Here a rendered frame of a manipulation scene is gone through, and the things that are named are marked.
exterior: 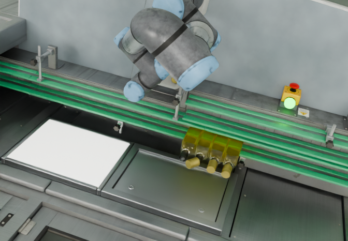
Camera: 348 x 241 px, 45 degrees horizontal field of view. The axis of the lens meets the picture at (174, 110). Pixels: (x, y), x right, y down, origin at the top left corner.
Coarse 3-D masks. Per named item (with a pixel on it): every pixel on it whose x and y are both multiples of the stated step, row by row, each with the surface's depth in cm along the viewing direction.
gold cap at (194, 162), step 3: (189, 159) 157; (192, 159) 157; (195, 159) 157; (198, 159) 158; (186, 162) 157; (189, 162) 156; (192, 162) 156; (195, 162) 157; (198, 162) 157; (186, 165) 158; (189, 165) 156; (192, 165) 156; (195, 165) 157; (198, 165) 158; (189, 168) 156
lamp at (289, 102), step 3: (285, 99) 169; (288, 99) 167; (291, 99) 167; (294, 99) 168; (285, 102) 168; (288, 102) 167; (291, 102) 167; (294, 102) 167; (285, 105) 168; (288, 105) 167; (291, 105) 167; (294, 105) 167; (288, 108) 168; (291, 108) 168
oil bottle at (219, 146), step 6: (216, 138) 169; (222, 138) 170; (228, 138) 170; (216, 144) 165; (222, 144) 166; (210, 150) 162; (216, 150) 162; (222, 150) 162; (210, 156) 162; (216, 156) 161; (222, 156) 161
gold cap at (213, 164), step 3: (210, 162) 157; (213, 162) 157; (216, 162) 158; (210, 165) 155; (213, 165) 156; (216, 165) 157; (207, 168) 156; (210, 168) 155; (213, 168) 155; (207, 171) 156; (210, 171) 156; (213, 171) 156
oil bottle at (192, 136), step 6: (186, 132) 171; (192, 132) 171; (198, 132) 171; (186, 138) 167; (192, 138) 167; (198, 138) 169; (186, 144) 164; (192, 144) 164; (180, 150) 165; (192, 150) 164
